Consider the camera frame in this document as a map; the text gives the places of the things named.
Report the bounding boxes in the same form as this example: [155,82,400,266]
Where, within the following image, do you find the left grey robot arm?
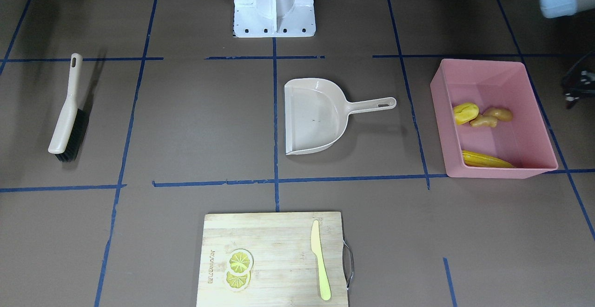
[539,0,595,109]

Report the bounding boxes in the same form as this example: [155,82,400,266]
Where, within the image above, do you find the upper toy lemon slice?
[226,248,254,276]

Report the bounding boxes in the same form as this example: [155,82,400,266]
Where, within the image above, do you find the wooden cutting board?
[196,212,350,307]

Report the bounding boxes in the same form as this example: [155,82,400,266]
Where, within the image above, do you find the yellow plastic toy knife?
[310,220,332,301]

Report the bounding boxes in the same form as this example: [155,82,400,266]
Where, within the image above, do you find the pink plastic bin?
[430,59,558,179]

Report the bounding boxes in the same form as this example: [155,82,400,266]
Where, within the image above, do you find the yellow toy potato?
[453,103,479,125]

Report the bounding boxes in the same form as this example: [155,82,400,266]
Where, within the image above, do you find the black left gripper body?
[561,55,595,109]

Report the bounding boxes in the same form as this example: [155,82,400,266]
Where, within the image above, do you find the beige plastic dustpan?
[284,78,397,156]

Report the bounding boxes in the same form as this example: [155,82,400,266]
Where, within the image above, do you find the tan toy ginger root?
[469,107,514,127]

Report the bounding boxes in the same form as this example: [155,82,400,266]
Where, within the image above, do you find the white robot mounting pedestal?
[232,0,317,38]

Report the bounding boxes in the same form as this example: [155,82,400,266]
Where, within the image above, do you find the white handled black brush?
[47,53,88,162]

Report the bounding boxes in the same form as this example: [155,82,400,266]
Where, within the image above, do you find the yellow toy corn cob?
[462,150,515,168]

